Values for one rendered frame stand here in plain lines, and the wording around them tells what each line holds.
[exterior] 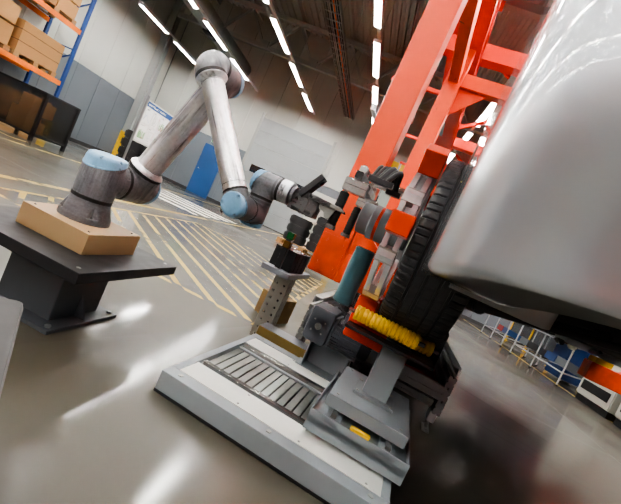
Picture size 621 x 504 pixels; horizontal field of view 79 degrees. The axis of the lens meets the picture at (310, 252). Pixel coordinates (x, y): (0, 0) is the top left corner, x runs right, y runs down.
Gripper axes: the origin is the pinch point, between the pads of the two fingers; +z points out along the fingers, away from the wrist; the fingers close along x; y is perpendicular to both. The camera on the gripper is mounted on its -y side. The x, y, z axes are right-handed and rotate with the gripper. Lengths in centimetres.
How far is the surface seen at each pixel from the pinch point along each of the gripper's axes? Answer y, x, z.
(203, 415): 81, 23, -8
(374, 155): -37, -60, -10
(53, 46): -138, -607, -1012
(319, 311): 45, -39, 2
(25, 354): 83, 43, -63
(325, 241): 14, -60, -15
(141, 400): 83, 31, -27
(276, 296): 55, -73, -31
